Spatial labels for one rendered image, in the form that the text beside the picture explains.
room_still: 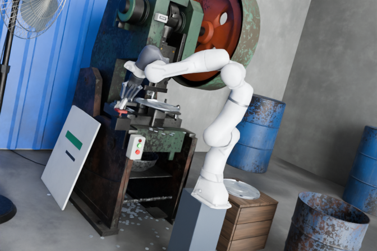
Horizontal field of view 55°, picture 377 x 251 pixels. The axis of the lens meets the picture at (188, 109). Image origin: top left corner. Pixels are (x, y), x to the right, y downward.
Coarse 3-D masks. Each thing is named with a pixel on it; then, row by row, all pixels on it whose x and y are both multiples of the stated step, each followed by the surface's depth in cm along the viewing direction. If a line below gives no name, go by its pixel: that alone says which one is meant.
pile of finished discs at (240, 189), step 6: (228, 180) 256; (234, 180) 259; (228, 186) 244; (234, 186) 245; (240, 186) 248; (246, 186) 253; (228, 192) 233; (234, 192) 234; (240, 192) 237; (246, 192) 240; (252, 192) 244; (258, 192) 247; (246, 198) 231; (252, 198) 233
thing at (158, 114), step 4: (152, 108) 231; (148, 112) 234; (152, 112) 231; (156, 112) 230; (160, 112) 232; (164, 112) 219; (168, 112) 220; (172, 112) 223; (176, 112) 227; (152, 116) 230; (156, 116) 230; (160, 116) 233; (164, 116) 235; (152, 120) 230; (156, 120) 231; (160, 120) 234; (152, 124) 231; (156, 124) 232; (160, 124) 235
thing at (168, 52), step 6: (162, 42) 235; (162, 48) 231; (168, 48) 234; (174, 48) 237; (162, 54) 232; (168, 54) 235; (168, 60) 236; (144, 78) 236; (168, 78) 237; (144, 84) 236; (150, 84) 233; (156, 84) 232; (162, 84) 235
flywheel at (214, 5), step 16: (208, 0) 262; (224, 0) 250; (240, 0) 238; (208, 16) 261; (240, 16) 234; (208, 32) 254; (224, 32) 247; (240, 32) 233; (208, 48) 258; (224, 48) 246; (192, 80) 262; (208, 80) 254
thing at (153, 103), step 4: (136, 100) 229; (140, 100) 236; (144, 100) 240; (152, 100) 248; (144, 104) 223; (148, 104) 228; (152, 104) 230; (156, 104) 232; (160, 104) 237; (164, 104) 246; (168, 104) 248; (156, 108) 221; (160, 108) 222; (164, 108) 229; (168, 108) 233; (172, 108) 237; (176, 108) 241
